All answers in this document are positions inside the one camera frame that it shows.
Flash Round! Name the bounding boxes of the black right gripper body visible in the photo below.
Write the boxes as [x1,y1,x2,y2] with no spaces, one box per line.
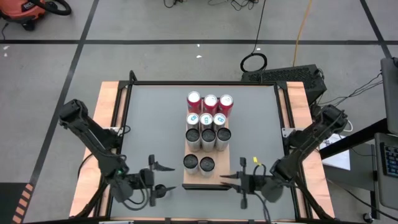
[239,157,266,210]

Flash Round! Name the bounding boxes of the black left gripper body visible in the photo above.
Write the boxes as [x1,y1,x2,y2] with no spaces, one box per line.
[133,154,157,208]

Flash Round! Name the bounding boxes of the white Celsius can blue band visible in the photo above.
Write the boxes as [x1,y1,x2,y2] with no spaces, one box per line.
[182,154,200,175]
[198,156,216,178]

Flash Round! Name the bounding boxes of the white Celsius can yellow band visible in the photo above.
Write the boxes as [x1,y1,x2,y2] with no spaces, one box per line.
[215,126,232,152]

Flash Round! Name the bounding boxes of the Celsius can orange print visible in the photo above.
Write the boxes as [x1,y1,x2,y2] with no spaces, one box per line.
[185,128,201,152]

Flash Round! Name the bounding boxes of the blue silver Red Bull can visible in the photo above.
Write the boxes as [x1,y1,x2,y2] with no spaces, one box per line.
[211,112,227,130]
[198,112,214,131]
[185,111,200,130]

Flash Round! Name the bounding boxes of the red soda can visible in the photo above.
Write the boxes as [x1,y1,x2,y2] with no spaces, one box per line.
[186,90,203,114]
[217,94,234,118]

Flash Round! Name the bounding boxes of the red Fanta can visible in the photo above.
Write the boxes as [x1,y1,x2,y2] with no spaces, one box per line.
[202,93,218,115]

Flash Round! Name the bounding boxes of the wooden shelf board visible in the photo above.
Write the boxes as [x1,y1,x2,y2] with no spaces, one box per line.
[182,102,232,185]

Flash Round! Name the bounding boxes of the white paper sheet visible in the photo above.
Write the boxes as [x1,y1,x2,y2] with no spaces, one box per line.
[322,132,351,171]

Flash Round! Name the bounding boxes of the black metal bar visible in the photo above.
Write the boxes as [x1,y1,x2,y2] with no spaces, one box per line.
[320,118,389,160]

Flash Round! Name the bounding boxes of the grey laptop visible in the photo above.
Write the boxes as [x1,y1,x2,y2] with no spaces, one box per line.
[374,132,398,211]

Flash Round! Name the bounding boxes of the black orange-striped mat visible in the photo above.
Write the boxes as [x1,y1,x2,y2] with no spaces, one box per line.
[0,182,35,224]

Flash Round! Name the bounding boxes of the grey monitor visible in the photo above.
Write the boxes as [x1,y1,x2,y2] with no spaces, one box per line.
[380,57,398,135]

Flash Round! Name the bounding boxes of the orange shop vacuum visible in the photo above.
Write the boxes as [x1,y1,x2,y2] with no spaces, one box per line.
[0,0,47,31]

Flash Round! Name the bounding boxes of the black metal shelf leg frame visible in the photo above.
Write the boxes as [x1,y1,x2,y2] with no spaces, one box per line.
[181,182,233,191]

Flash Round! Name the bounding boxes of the black table frame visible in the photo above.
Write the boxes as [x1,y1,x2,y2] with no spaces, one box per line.
[70,70,338,224]

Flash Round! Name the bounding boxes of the black cable with coil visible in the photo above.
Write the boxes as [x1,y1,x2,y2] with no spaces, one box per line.
[239,0,268,73]

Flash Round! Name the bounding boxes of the long yellow cable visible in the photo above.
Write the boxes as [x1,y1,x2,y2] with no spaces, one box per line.
[292,0,313,67]

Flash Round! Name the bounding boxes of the black vacuum hose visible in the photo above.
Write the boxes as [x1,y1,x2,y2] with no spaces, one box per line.
[29,0,72,16]

